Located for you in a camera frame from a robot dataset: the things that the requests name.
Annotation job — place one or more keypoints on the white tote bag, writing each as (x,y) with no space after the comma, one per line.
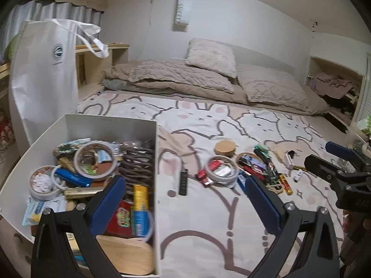
(43,78)

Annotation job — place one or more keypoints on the clear plastic bin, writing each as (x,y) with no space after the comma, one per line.
(352,137)

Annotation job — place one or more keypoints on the red snack packet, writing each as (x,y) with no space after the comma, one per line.
(121,217)

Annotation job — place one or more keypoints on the round wooden lid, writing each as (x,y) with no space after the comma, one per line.
(224,148)

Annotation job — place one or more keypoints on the green tissue pack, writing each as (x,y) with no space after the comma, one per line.
(365,124)

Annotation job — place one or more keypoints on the glossy blue lighter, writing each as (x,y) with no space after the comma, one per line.
(74,178)

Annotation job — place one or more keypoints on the yellow blue tube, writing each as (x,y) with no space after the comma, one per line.
(140,205)

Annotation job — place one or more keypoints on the gold lighter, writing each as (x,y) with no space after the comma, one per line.
(84,191)

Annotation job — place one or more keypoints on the wooden bedside shelf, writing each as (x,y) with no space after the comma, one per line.
(95,63)

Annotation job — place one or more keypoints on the white usb stick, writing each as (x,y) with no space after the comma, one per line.
(298,175)

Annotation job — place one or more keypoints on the small red lighter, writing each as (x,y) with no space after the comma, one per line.
(204,179)

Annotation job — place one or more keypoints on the paper filled tape roll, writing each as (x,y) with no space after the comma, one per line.
(43,184)

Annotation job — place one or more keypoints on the oval wooden board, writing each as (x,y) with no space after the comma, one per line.
(124,254)

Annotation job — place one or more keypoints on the black usb hub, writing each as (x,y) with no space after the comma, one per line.
(183,182)

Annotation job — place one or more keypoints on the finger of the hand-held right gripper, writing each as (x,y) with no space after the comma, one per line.
(321,168)
(340,150)

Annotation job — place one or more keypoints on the white cardboard box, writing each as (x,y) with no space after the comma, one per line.
(110,127)

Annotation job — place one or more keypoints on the gold bar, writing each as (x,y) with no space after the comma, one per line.
(299,167)

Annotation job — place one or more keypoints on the grey curtain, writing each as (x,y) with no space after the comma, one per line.
(52,14)

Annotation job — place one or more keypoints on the pink clothes pile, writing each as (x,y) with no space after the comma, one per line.
(333,82)

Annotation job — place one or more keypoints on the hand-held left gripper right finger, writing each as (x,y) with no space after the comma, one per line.
(263,205)

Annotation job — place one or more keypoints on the clear tape roll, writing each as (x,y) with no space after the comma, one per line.
(213,162)

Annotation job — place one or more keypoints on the blue patterned round lid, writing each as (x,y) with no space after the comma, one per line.
(71,146)

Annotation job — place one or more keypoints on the green black lighter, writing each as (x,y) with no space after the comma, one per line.
(271,173)

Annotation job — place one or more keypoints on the wooden wall cabinet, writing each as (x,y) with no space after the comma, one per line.
(311,69)

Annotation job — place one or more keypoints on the grey folded sheet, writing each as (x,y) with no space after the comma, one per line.
(116,84)

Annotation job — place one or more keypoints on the white silver strip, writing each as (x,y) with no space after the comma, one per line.
(288,159)

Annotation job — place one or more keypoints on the person's right hand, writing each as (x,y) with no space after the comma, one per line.
(347,221)

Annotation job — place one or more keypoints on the bunny printed blanket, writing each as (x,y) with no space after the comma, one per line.
(217,223)

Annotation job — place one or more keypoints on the fluffy beige pillow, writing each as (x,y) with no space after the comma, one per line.
(211,56)

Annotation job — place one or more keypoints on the beige duvet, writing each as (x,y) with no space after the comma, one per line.
(203,95)

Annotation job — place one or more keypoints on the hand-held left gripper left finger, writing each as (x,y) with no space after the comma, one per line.
(107,205)

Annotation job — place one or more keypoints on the round printed coaster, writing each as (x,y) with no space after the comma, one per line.
(246,157)

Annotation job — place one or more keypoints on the white hanging paper bag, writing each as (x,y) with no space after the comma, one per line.
(183,10)

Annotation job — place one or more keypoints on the wide white tape roll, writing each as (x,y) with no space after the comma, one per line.
(78,162)

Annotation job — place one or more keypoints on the blue white packet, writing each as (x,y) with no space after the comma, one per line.
(32,212)

